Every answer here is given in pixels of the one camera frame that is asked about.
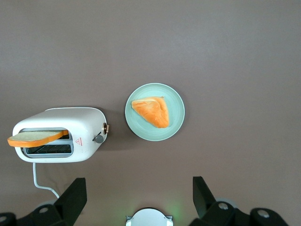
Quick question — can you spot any triangular orange bread piece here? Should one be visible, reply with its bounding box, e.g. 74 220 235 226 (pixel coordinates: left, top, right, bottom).
131 96 170 129

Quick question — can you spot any square toast slice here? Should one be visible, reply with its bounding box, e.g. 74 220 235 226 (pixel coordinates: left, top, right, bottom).
7 129 69 148

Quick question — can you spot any white toaster power cable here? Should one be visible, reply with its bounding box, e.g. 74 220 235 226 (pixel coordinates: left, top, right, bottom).
32 162 61 200

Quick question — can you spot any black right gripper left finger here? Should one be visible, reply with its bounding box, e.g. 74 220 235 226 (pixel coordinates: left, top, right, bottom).
0 178 88 226

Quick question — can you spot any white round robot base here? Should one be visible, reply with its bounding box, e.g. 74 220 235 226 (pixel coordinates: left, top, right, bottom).
126 207 174 226

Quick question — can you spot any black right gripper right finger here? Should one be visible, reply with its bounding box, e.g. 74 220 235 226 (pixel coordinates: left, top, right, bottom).
189 176 290 226

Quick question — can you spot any mint green round plate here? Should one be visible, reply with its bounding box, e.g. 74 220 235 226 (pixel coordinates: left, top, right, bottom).
125 82 186 142

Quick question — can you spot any white two-slot toaster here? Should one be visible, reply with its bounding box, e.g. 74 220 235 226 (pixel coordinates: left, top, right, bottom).
12 107 111 163

